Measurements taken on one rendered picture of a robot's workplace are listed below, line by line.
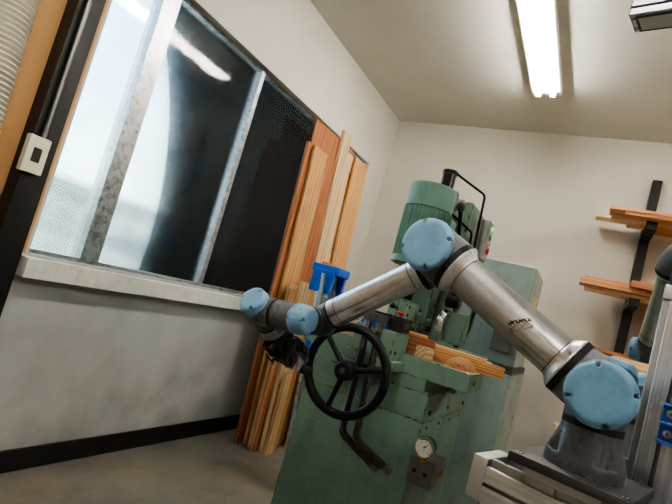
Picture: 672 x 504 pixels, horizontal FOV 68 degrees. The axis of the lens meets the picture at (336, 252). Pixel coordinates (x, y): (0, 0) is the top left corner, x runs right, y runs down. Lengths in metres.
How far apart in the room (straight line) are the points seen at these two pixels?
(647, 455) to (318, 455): 0.97
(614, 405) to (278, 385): 2.37
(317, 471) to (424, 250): 1.00
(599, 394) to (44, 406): 2.08
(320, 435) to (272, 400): 1.37
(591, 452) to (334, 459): 0.91
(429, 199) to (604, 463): 1.02
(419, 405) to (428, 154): 3.13
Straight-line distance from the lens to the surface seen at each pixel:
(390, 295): 1.25
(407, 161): 4.53
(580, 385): 0.98
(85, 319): 2.40
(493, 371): 1.75
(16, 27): 1.92
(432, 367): 1.63
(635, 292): 3.56
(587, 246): 4.09
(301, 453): 1.84
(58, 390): 2.46
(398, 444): 1.68
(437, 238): 1.05
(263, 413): 3.15
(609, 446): 1.15
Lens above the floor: 1.03
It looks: 5 degrees up
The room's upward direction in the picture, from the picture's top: 16 degrees clockwise
